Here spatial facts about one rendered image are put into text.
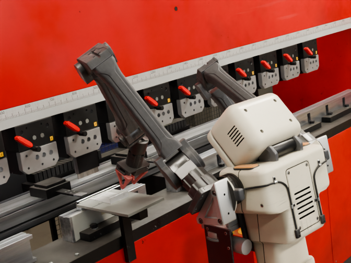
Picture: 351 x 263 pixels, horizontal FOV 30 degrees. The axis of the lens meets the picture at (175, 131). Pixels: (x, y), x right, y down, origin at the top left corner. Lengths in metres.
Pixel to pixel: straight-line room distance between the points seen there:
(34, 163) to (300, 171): 0.89
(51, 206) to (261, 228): 1.06
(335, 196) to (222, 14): 1.26
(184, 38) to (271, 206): 1.19
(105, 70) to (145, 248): 0.93
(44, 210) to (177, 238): 0.53
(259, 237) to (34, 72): 0.91
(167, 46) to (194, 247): 0.82
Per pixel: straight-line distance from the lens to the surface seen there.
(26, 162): 2.17
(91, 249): 2.28
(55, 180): 2.59
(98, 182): 2.75
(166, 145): 1.72
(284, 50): 3.32
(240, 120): 1.71
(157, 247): 2.50
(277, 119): 1.78
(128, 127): 2.04
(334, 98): 3.82
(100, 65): 1.72
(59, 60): 2.25
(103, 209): 2.26
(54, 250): 2.34
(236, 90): 2.14
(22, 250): 2.23
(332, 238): 3.66
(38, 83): 2.20
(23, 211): 2.54
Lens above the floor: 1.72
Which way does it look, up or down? 13 degrees down
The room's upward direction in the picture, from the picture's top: 7 degrees counter-clockwise
